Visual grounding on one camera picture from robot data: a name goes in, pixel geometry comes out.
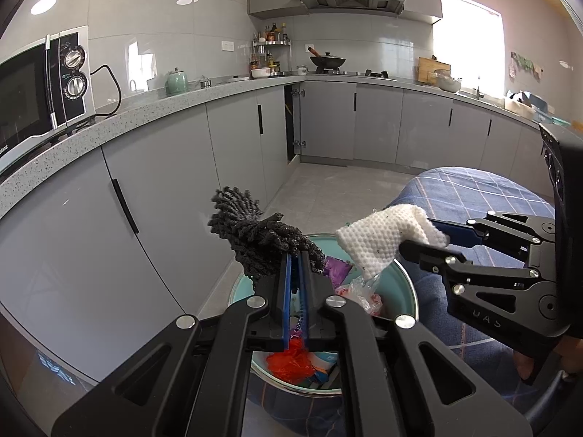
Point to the bright window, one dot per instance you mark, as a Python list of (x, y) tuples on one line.
[(473, 41)]

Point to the orange-red crinkled wrapper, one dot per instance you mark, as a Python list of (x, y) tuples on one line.
[(291, 364)]

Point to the white black microwave oven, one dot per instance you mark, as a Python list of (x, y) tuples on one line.
[(22, 95)]

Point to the steel spice rack with bottles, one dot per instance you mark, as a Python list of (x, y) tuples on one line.
[(273, 50)]

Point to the dish basket with kitchenware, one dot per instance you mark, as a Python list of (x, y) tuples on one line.
[(524, 104)]

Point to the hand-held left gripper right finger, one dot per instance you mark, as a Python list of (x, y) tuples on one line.
[(304, 309)]

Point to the black wok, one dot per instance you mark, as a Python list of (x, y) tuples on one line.
[(328, 60)]

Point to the blue plaid tablecloth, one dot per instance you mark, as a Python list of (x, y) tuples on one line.
[(455, 191)]

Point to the hanging wall cloths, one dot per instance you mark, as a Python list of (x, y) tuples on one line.
[(526, 63)]

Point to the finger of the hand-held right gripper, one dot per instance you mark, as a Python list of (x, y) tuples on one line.
[(455, 232), (428, 257)]

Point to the steel sink faucet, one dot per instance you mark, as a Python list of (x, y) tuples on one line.
[(478, 91)]

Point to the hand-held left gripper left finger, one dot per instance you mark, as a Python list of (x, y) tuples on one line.
[(287, 309)]

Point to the black range hood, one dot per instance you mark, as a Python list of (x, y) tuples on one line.
[(350, 0)]

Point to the gas stove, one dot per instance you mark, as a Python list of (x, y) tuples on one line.
[(360, 73)]

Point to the black chenille cloth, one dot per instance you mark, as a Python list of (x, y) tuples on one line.
[(255, 241)]

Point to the grey base cabinets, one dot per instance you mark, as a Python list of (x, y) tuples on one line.
[(182, 154)]

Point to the grey speckled kitchen countertop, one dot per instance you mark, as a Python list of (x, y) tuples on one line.
[(136, 111)]

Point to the small white lidded jar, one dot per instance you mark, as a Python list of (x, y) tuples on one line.
[(300, 70)]

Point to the blue white packet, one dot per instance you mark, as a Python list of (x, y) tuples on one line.
[(324, 368)]

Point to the teal metal bucket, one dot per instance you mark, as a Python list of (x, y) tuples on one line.
[(403, 291)]

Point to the wooden cutting board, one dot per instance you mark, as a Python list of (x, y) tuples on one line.
[(426, 70)]

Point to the white bowl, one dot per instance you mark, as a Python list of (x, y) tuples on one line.
[(260, 73)]

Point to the clear pinkish plastic bag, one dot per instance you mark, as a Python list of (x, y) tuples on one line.
[(364, 298)]

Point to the small steel cup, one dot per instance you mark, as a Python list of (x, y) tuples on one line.
[(206, 83)]

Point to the white mesh cloth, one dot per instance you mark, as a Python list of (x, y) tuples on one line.
[(382, 241)]

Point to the metal mixing bowl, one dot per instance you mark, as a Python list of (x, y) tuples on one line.
[(447, 83)]

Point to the person's right hand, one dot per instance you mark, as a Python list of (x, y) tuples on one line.
[(524, 368)]

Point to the purple wrapper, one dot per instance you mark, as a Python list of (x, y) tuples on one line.
[(337, 273)]

